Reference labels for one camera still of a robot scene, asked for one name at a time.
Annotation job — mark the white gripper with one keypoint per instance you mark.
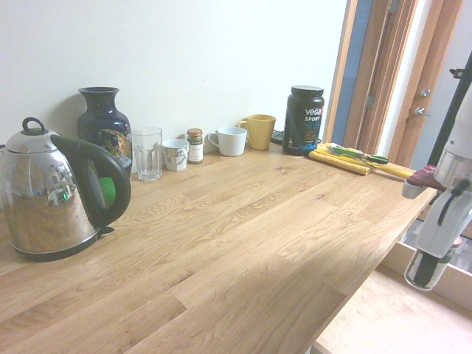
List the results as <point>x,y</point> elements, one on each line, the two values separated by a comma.
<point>439,232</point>

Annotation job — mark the green herb seasoning jar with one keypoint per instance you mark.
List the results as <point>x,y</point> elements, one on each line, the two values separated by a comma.
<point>437,274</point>

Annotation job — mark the light wooden drawer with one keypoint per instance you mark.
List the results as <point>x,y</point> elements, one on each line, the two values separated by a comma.
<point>387,317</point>

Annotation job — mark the brown spice jar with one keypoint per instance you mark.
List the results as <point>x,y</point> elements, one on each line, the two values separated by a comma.
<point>195,147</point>

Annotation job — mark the yellow folded cloth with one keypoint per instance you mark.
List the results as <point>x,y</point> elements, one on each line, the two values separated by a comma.
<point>333,160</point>

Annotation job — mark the silver deadbolt lock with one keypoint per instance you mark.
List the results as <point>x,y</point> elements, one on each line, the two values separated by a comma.
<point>425,93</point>

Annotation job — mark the metal door hinge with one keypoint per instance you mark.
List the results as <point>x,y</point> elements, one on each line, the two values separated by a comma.
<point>370,100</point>

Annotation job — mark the black protein powder tub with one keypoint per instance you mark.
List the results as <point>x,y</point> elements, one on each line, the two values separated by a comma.
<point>302,125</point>

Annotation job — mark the flat black object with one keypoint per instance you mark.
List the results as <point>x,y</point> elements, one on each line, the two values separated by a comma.
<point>277,138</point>

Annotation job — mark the yellow ceramic mug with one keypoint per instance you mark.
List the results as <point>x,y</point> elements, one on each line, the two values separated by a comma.
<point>261,132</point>

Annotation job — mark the white ceramic mug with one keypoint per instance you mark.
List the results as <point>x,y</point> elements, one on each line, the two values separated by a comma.
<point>232,142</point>

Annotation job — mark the small patterned white cup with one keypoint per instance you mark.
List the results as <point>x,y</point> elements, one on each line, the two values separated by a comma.
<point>176,156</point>

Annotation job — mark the clear drinking glass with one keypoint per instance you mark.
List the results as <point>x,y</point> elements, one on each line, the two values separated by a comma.
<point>147,155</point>

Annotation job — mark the green round object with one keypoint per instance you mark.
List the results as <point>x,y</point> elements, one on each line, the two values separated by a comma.
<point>107,191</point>

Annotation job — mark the dark blue painted vase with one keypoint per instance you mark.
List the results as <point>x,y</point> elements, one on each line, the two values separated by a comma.
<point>103,118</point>

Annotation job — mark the stainless steel electric kettle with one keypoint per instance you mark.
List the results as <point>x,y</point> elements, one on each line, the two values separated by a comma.
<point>40,199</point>

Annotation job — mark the white maroon wrist camera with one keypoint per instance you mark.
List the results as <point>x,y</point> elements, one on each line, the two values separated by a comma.
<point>416,186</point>

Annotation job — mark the black camera stand with clamp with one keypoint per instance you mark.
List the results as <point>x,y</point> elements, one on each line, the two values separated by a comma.
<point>453,99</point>

